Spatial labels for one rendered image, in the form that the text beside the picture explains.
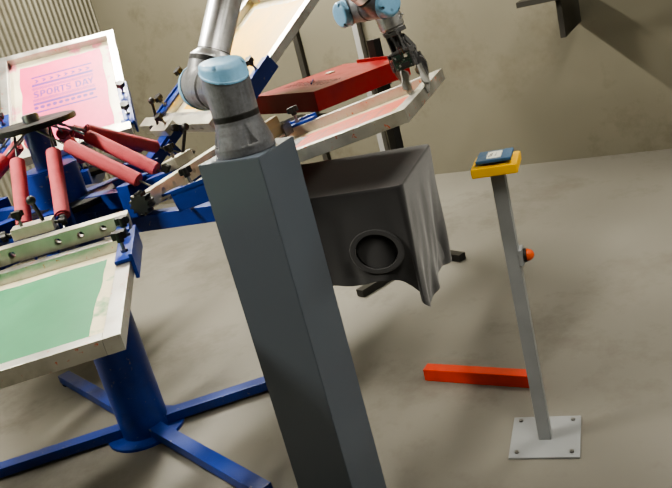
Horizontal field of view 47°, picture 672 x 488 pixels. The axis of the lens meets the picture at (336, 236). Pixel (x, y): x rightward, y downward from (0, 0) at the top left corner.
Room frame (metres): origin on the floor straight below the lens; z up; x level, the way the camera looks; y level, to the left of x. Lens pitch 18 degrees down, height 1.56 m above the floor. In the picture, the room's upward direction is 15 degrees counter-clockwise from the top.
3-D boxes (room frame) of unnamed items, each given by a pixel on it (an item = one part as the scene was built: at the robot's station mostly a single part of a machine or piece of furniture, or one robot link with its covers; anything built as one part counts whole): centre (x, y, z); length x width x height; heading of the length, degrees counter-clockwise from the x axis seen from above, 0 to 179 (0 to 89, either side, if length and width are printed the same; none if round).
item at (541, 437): (2.12, -0.50, 0.48); 0.22 x 0.22 x 0.96; 68
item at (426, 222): (2.33, -0.29, 0.74); 0.45 x 0.03 x 0.43; 158
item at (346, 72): (3.71, -0.16, 1.06); 0.61 x 0.46 x 0.12; 128
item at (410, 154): (2.42, -0.07, 0.95); 0.48 x 0.44 x 0.01; 68
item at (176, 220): (2.61, 0.38, 0.89); 1.24 x 0.06 x 0.06; 68
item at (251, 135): (1.91, 0.16, 1.25); 0.15 x 0.15 x 0.10
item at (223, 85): (1.92, 0.17, 1.37); 0.13 x 0.12 x 0.14; 28
